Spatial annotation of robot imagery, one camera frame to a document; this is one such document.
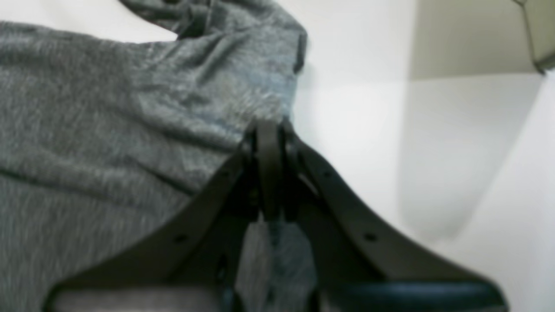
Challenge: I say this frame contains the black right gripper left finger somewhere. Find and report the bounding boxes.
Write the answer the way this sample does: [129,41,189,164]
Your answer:
[43,120,283,312]

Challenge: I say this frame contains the grey t-shirt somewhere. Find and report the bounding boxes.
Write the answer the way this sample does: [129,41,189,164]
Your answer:
[1,0,307,312]

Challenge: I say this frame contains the white cardboard box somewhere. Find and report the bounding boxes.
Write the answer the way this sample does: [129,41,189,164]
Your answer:
[515,0,555,72]

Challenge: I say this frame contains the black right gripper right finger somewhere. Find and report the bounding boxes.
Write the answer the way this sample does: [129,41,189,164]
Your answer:
[282,122,508,312]

